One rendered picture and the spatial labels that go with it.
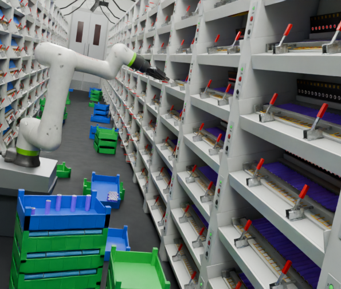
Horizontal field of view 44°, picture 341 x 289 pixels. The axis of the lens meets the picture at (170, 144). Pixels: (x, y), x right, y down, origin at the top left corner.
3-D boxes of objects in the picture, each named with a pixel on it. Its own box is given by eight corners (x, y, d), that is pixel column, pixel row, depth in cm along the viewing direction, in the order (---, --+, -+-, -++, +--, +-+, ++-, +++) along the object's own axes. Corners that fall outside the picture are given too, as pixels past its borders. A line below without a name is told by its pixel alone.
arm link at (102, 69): (75, 56, 220) (66, 44, 226) (65, 73, 225) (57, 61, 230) (125, 70, 248) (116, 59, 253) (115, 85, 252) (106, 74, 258)
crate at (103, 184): (118, 209, 290) (120, 199, 286) (89, 206, 285) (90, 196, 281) (118, 182, 315) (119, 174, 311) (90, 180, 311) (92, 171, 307)
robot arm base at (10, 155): (-15, 159, 218) (-13, 148, 216) (-5, 152, 232) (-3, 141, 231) (36, 169, 221) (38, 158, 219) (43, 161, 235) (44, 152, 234)
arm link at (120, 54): (116, 43, 235) (116, 36, 244) (105, 62, 240) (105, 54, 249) (137, 55, 240) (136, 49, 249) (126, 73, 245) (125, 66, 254)
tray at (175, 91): (186, 102, 217) (184, 84, 214) (165, 92, 275) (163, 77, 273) (223, 96, 220) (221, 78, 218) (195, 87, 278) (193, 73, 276)
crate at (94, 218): (23, 230, 140) (25, 208, 138) (16, 209, 157) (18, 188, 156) (108, 227, 153) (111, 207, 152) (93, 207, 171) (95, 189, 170)
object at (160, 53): (167, 61, 280) (164, 40, 277) (153, 59, 338) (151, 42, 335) (196, 57, 283) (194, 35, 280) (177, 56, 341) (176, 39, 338)
